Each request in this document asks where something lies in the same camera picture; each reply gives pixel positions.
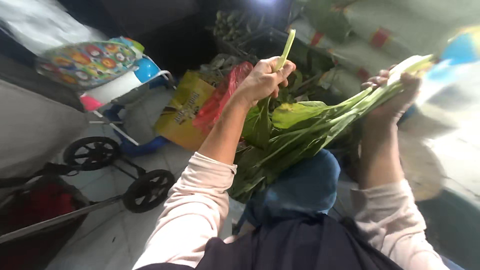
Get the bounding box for translucent plastic bag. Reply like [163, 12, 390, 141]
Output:
[199, 53, 246, 88]

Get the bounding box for person's right hand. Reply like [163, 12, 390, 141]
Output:
[361, 64, 422, 126]

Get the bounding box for white sacks with red marks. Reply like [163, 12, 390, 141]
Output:
[290, 0, 480, 81]

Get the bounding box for heap of green leaves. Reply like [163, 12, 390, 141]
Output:
[277, 49, 338, 104]

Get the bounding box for pile of green produce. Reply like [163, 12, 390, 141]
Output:
[213, 10, 263, 42]

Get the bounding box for red plastic bag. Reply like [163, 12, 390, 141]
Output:
[192, 61, 254, 134]

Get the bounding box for person's legs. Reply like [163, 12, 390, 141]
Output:
[233, 149, 341, 235]

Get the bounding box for black-wheeled folding cart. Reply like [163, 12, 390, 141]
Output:
[0, 136, 176, 244]

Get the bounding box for single green leaf stalk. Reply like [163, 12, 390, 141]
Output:
[249, 29, 296, 150]

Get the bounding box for dark red bag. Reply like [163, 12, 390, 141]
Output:
[0, 174, 90, 270]

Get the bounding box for person's left hand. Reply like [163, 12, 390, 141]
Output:
[233, 56, 296, 109]

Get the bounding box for person's body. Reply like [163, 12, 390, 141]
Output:
[136, 213, 404, 270]

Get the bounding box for bunch of leafy green vegetables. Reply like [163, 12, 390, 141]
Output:
[228, 55, 435, 204]

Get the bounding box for colourful child's ride-on toy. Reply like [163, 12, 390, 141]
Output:
[37, 36, 177, 157]

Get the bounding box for yellow printed cardboard box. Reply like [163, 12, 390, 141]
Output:
[154, 70, 216, 151]

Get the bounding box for person's right forearm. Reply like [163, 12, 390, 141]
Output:
[350, 110, 451, 270]

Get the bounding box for grey fabric-like panel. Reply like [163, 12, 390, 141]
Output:
[0, 79, 88, 179]

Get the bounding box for blue and yellow object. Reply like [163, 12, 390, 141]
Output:
[427, 25, 480, 81]

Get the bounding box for person's left forearm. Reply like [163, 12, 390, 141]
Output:
[133, 94, 251, 269]

